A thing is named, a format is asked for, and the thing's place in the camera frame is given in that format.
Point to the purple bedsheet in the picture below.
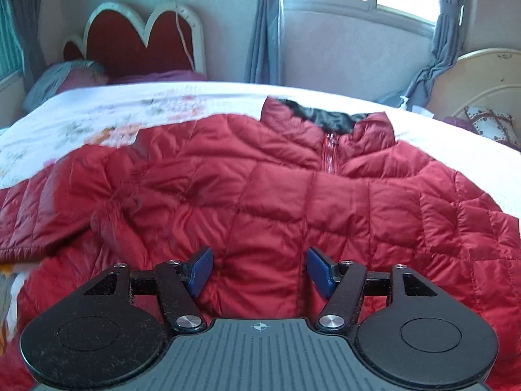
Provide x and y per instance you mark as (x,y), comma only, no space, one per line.
(167,76)

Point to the grey-blue curtain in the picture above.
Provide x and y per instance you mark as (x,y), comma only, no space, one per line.
(264,28)
(447,20)

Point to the cream round headboard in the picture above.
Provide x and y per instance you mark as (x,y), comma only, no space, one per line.
(488,81)

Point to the dark grey curtain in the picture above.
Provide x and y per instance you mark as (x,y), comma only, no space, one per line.
(30,20)

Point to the red heart-shaped headboard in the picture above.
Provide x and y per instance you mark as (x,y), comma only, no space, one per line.
(122,44)

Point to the patterned white pillow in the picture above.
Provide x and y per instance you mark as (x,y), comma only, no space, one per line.
(490,124)

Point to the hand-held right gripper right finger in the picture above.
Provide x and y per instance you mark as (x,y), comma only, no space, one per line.
(319,271)

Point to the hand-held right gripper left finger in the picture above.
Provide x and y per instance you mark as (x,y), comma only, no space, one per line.
(202,271)

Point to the grey and pink pillow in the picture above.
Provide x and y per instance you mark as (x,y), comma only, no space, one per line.
(61,79)

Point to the bed with floral white sheet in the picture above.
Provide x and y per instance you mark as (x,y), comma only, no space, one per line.
(122,104)

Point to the red puffer jacket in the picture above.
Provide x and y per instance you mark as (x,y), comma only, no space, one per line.
(260,195)

